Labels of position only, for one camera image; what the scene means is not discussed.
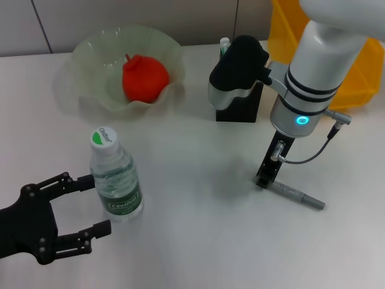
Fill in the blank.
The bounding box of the clear green-label water bottle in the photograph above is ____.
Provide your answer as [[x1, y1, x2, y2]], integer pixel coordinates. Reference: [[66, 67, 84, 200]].
[[89, 125, 144, 223]]

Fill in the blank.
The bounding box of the right gripper cable with plugs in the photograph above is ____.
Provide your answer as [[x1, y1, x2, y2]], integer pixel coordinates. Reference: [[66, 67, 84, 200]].
[[271, 108, 353, 165]]

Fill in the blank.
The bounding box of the orange-red toy fruit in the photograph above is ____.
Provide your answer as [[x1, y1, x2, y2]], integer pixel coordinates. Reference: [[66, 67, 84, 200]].
[[122, 53, 170, 104]]

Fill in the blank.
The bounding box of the yellow plastic bin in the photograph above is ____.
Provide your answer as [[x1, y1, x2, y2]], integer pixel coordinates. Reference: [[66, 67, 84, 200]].
[[267, 0, 385, 112]]

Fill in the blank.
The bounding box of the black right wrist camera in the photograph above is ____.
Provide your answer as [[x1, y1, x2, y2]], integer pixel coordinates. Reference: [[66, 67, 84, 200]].
[[207, 35, 271, 111]]

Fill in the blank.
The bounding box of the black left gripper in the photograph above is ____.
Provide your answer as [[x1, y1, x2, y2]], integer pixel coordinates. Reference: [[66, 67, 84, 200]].
[[0, 172, 112, 266]]

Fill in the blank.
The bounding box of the pale green wavy glass bowl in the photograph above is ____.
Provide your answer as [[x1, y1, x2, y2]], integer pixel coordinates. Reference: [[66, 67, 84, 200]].
[[70, 26, 185, 121]]

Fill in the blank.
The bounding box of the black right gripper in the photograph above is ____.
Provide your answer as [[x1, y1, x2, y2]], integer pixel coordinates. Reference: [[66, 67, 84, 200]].
[[255, 131, 297, 190]]

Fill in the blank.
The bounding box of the mint green utility knife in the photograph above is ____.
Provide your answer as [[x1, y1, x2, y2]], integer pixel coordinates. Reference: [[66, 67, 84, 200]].
[[219, 37, 232, 58]]

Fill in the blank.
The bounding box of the grey marker pen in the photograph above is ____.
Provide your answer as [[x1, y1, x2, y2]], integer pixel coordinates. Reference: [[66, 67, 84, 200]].
[[270, 180, 327, 211]]

